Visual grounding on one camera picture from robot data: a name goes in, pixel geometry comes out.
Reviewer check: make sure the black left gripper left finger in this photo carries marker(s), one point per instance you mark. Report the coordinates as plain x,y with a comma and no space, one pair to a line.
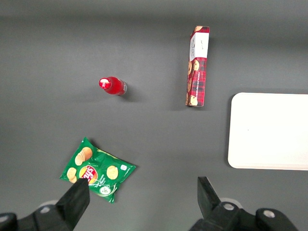
72,204

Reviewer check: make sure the pale pink plastic tray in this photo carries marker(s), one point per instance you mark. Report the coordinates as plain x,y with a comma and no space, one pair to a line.
267,131

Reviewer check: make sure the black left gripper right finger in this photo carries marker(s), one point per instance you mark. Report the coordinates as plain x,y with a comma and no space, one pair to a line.
211,202

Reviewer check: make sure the green chips bag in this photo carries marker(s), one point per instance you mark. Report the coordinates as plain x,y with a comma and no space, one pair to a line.
103,168

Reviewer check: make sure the red drink bottle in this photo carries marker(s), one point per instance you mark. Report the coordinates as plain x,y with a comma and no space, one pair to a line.
113,86

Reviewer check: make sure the red plaid cookie box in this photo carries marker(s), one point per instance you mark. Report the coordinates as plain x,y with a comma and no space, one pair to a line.
197,79

